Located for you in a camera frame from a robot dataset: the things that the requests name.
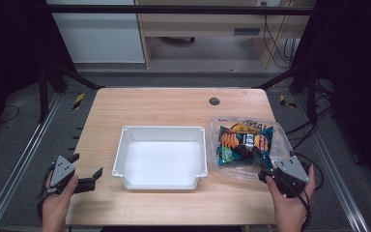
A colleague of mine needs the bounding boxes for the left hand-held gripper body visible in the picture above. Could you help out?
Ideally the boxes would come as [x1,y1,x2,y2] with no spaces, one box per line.
[49,155,85,195]

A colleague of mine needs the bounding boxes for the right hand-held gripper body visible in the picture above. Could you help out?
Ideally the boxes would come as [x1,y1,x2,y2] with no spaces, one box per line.
[264,155,312,199]

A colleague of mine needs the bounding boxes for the clear plastic bag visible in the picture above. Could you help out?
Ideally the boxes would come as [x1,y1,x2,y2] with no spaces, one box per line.
[208,115,295,182]

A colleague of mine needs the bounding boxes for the blue snack packet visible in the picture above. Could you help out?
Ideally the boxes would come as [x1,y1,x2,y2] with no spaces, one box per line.
[216,124,275,171]

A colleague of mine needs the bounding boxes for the person's left hand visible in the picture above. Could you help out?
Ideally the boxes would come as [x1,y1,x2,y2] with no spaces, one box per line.
[41,173,79,224]

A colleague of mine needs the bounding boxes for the person's right hand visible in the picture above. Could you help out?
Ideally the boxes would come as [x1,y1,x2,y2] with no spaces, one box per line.
[265,165,317,224]

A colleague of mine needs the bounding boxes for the yellow black tape strip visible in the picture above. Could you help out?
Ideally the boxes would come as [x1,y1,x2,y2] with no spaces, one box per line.
[72,93,87,110]
[277,94,298,109]

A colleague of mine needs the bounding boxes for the black metal stand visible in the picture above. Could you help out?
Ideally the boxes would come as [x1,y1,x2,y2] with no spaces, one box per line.
[253,61,321,125]
[38,60,106,124]

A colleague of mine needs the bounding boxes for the white plastic bin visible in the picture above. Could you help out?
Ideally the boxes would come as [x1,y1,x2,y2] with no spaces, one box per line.
[111,125,209,191]

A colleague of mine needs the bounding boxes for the dark curtain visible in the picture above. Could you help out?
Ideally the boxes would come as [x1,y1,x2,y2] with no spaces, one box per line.
[294,0,371,189]
[0,0,77,143]

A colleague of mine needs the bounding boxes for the white cabinet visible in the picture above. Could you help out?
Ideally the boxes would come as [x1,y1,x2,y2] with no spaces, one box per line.
[46,0,146,64]

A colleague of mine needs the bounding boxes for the light wooden desk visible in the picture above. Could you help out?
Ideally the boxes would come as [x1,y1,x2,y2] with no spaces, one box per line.
[134,0,317,70]

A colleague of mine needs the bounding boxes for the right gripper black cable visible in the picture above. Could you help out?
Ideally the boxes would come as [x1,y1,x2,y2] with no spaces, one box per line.
[289,151,325,231]

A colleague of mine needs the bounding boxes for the black floor cables bundle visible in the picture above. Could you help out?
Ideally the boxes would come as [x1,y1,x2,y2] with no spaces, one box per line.
[284,78,336,153]

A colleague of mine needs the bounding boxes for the aluminium floor rail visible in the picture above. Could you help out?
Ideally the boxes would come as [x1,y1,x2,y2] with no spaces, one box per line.
[293,93,371,232]
[0,92,65,232]

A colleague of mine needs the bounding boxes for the thin black floor cable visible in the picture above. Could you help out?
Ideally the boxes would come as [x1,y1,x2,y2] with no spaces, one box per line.
[0,103,21,126]

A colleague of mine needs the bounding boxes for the black hanging desk cables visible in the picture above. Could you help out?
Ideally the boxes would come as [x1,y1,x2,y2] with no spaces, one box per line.
[261,1,300,70]

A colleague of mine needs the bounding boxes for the black horizontal frame bar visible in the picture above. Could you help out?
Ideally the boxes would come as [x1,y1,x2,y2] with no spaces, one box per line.
[46,4,315,16]

